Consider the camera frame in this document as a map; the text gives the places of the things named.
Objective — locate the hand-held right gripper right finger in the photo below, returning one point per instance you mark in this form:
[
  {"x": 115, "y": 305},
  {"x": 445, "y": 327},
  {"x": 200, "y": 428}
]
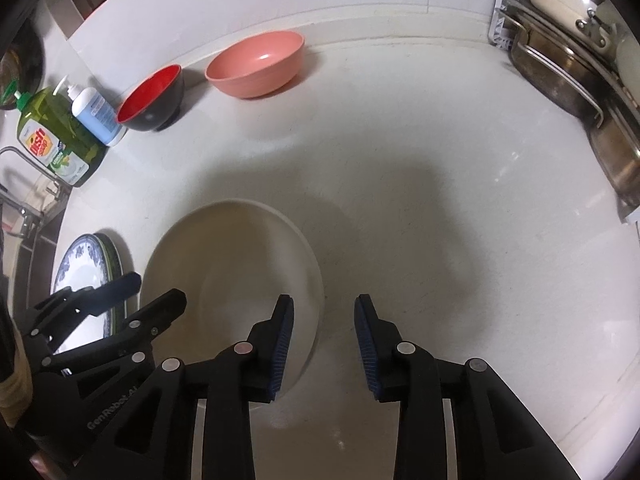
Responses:
[{"x": 365, "y": 345}]

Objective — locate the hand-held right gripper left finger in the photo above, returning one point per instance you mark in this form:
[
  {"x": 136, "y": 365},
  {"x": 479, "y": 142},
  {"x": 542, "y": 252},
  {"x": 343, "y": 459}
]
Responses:
[{"x": 280, "y": 345}]

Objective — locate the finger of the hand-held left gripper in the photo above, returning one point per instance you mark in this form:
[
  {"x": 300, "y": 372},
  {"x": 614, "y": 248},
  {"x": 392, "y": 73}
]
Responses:
[
  {"x": 155, "y": 310},
  {"x": 100, "y": 292}
]

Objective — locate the blue patterned white plate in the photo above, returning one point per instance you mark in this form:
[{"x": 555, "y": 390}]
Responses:
[{"x": 80, "y": 270}]

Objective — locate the white bowl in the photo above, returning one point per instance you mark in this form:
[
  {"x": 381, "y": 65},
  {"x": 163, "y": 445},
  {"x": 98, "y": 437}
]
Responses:
[{"x": 235, "y": 250}]

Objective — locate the red and black bowl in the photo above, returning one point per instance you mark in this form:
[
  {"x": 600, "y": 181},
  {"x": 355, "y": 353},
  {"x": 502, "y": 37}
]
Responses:
[{"x": 150, "y": 95}]

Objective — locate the pink bowl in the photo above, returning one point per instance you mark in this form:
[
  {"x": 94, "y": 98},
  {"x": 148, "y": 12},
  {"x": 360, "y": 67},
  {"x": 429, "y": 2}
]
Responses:
[{"x": 255, "y": 60}]

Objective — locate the person's left forearm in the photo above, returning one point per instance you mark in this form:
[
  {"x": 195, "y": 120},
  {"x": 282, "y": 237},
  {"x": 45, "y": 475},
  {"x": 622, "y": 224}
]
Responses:
[{"x": 10, "y": 390}]

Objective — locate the tall chrome pull-down faucet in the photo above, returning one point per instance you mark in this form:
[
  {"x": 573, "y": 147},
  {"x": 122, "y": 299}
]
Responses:
[{"x": 25, "y": 215}]

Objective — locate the thin chrome faucet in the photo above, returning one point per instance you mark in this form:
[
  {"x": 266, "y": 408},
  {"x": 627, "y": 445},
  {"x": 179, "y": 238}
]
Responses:
[{"x": 35, "y": 164}]

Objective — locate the green dish soap bottle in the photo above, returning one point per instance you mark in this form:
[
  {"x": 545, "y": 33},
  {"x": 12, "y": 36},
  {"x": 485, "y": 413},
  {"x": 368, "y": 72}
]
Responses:
[{"x": 50, "y": 135}]

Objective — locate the white blue pump bottle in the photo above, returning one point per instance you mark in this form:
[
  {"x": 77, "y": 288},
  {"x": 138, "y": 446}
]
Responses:
[{"x": 95, "y": 115}]

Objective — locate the black strainer pan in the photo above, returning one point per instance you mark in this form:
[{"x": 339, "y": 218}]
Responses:
[{"x": 22, "y": 60}]

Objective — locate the small steel pot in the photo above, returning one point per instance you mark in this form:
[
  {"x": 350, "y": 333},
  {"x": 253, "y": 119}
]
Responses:
[{"x": 620, "y": 155}]

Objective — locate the large steel pot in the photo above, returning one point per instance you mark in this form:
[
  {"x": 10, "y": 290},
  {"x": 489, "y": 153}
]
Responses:
[{"x": 555, "y": 70}]

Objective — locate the stacked pots on rack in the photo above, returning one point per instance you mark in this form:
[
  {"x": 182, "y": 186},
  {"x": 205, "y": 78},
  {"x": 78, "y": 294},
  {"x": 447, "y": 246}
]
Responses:
[{"x": 505, "y": 10}]

